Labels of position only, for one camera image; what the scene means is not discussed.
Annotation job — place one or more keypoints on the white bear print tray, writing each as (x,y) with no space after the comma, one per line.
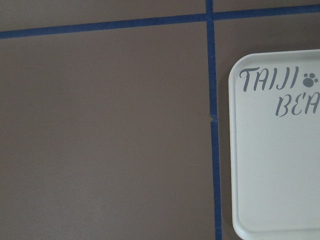
(274,122)

